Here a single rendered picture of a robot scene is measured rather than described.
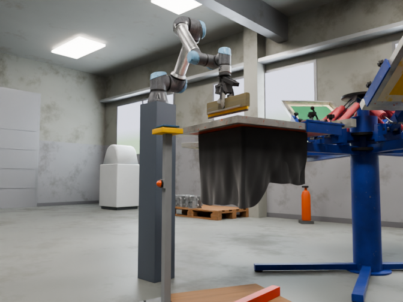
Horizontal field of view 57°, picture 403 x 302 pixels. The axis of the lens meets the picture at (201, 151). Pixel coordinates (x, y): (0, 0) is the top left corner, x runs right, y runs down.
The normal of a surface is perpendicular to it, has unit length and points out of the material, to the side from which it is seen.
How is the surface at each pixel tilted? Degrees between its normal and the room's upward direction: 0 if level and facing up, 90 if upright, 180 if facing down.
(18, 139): 90
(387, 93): 148
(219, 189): 93
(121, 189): 90
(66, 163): 90
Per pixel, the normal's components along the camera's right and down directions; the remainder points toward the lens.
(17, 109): 0.73, -0.05
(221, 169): -0.87, 0.01
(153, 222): -0.68, -0.06
